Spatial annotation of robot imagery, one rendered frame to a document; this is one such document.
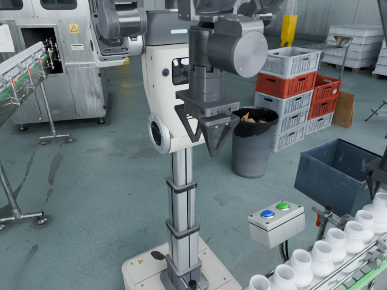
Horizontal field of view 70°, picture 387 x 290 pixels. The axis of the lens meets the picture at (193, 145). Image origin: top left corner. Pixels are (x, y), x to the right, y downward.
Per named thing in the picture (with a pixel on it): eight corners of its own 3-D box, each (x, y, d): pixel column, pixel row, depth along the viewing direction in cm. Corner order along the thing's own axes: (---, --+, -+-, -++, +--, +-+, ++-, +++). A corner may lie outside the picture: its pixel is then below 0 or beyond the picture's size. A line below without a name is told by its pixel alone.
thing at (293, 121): (277, 136, 318) (280, 118, 308) (250, 125, 347) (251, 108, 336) (307, 123, 351) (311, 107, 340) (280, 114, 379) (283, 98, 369)
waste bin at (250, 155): (246, 187, 270) (253, 127, 240) (219, 166, 304) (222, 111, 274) (279, 173, 291) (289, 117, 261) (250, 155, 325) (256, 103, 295)
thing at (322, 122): (304, 136, 369) (308, 121, 358) (280, 125, 399) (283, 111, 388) (331, 125, 399) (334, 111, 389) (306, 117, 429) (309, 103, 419)
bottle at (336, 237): (334, 277, 71) (352, 229, 63) (333, 296, 66) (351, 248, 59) (310, 267, 74) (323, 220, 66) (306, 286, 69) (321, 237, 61)
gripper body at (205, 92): (206, 121, 41) (208, 71, 38) (174, 101, 49) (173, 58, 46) (239, 112, 44) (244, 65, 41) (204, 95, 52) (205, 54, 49)
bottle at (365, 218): (340, 248, 79) (355, 203, 71) (364, 259, 76) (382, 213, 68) (334, 262, 75) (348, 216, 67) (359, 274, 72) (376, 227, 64)
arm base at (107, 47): (130, 53, 83) (119, 15, 83) (137, 42, 76) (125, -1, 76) (101, 56, 79) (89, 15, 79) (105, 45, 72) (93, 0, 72)
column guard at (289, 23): (285, 49, 980) (291, 15, 929) (277, 48, 1010) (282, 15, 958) (293, 48, 999) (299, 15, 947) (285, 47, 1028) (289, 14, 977)
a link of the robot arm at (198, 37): (212, 19, 44) (181, 20, 41) (241, 22, 39) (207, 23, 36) (211, 63, 47) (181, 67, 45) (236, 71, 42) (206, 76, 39)
